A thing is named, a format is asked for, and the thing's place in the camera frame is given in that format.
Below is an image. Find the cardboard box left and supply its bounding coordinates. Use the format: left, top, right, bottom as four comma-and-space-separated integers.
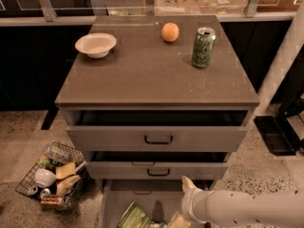
154, 0, 201, 14

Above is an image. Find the grey drawer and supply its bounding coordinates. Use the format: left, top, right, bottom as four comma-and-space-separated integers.
98, 180, 183, 228
67, 110, 247, 152
86, 151, 228, 181

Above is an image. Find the orange fruit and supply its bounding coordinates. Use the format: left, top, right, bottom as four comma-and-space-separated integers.
161, 23, 180, 43

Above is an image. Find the grey bottom drawer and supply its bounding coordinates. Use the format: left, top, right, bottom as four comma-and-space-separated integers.
98, 180, 183, 228

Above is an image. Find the yellow sponge in basket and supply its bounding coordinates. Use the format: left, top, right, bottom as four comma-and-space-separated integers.
55, 162, 76, 180

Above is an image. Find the grey top drawer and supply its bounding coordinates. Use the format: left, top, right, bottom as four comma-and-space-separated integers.
67, 110, 247, 152

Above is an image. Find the clear plastic bottle in basket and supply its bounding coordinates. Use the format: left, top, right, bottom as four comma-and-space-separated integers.
43, 143, 71, 164

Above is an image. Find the green rice chip bag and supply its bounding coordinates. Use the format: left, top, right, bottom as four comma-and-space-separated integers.
116, 201, 167, 228

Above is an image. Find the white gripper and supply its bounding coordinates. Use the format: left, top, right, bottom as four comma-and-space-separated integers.
167, 176, 209, 228

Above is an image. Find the small white bowl in basket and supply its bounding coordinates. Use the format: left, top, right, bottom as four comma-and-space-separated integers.
34, 168, 56, 188

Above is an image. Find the white ceramic bowl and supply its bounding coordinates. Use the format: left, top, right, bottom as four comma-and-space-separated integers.
75, 33, 117, 59

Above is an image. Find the green soda can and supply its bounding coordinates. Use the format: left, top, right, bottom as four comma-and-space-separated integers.
192, 27, 216, 68

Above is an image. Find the grey middle drawer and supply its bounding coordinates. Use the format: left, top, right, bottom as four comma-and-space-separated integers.
86, 151, 228, 181

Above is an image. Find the black wire basket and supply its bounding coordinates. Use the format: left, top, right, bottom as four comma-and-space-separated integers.
15, 142, 90, 211

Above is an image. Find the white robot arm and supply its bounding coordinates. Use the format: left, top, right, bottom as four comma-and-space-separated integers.
166, 3, 304, 228

